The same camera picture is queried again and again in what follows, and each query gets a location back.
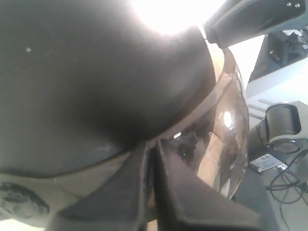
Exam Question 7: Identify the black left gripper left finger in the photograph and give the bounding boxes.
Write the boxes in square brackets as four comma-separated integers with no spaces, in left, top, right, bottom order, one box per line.
[48,142,149,231]

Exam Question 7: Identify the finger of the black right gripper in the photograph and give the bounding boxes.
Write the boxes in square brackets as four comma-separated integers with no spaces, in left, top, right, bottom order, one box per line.
[204,0,308,48]

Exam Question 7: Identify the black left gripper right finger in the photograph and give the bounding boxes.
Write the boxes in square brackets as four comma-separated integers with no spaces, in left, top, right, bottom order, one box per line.
[154,140,262,231]

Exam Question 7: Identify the black helmet with tinted visor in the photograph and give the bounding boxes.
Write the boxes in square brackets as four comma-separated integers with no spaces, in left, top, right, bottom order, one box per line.
[0,0,250,222]

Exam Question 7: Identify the dark equipment on white table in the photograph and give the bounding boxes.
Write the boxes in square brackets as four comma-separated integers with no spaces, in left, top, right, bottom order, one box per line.
[268,28,308,67]

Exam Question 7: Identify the grey box with label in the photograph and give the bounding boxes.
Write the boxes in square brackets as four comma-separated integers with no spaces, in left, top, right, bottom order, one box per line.
[248,154,287,173]

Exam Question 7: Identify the black cable on table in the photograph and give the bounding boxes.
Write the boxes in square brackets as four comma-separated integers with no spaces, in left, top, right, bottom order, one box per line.
[264,149,308,228]

